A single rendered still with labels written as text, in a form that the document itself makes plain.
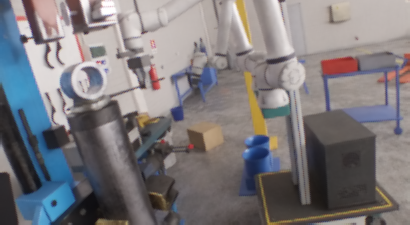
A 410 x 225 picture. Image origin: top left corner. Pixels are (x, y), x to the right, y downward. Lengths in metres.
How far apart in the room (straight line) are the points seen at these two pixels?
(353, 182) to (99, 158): 1.59
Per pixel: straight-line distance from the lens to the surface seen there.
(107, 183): 1.07
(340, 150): 1.82
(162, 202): 1.24
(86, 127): 1.00
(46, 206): 1.18
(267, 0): 1.32
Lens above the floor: 1.63
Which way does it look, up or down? 14 degrees down
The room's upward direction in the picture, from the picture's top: 13 degrees counter-clockwise
